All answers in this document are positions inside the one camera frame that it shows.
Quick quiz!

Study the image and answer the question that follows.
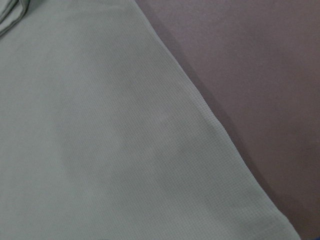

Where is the olive green long-sleeve shirt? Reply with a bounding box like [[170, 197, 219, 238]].
[[0, 0, 299, 240]]

